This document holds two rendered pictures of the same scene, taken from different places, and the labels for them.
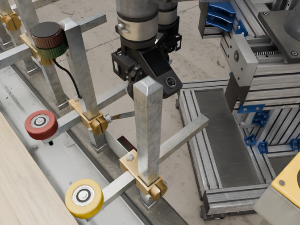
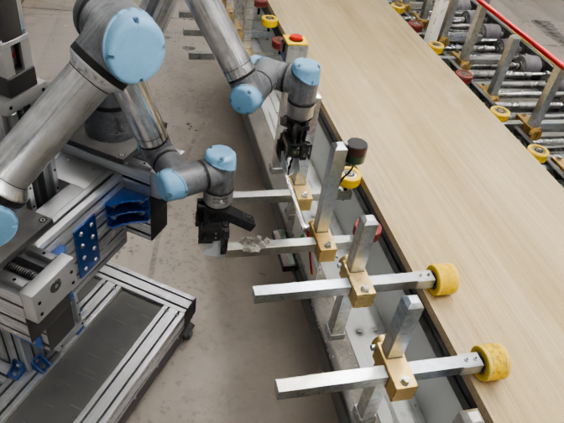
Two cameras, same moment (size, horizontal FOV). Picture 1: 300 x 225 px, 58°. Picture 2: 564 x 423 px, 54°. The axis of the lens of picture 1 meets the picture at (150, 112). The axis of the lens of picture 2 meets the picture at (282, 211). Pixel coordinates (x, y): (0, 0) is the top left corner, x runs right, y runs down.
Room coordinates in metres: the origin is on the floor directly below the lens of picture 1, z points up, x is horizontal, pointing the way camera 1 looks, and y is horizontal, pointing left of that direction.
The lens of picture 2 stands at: (1.67, 0.52, 1.93)
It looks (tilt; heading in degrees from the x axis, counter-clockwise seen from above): 40 degrees down; 202
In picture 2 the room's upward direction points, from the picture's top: 10 degrees clockwise
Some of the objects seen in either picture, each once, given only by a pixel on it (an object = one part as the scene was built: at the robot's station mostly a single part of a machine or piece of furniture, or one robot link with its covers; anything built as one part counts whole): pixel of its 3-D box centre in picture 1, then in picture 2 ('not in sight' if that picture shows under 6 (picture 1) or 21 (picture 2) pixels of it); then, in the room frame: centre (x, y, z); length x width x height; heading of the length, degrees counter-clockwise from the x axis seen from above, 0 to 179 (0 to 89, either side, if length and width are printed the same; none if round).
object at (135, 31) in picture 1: (136, 23); (300, 108); (0.45, 0.02, 1.19); 0.08 x 0.08 x 0.05
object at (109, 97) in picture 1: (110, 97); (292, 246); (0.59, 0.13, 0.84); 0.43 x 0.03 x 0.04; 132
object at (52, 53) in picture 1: (51, 45); (354, 154); (0.47, 0.20, 1.13); 0.06 x 0.06 x 0.02
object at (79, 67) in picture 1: (87, 100); (324, 213); (0.50, 0.17, 0.93); 0.03 x 0.03 x 0.48; 42
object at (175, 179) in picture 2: not in sight; (179, 177); (0.82, -0.10, 1.12); 0.11 x 0.11 x 0.08; 64
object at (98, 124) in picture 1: (87, 115); (321, 239); (0.51, 0.19, 0.85); 0.13 x 0.06 x 0.05; 42
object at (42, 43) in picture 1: (47, 34); (356, 147); (0.47, 0.20, 1.16); 0.06 x 0.06 x 0.02
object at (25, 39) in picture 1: (38, 48); (355, 279); (0.70, 0.35, 0.95); 0.13 x 0.06 x 0.05; 42
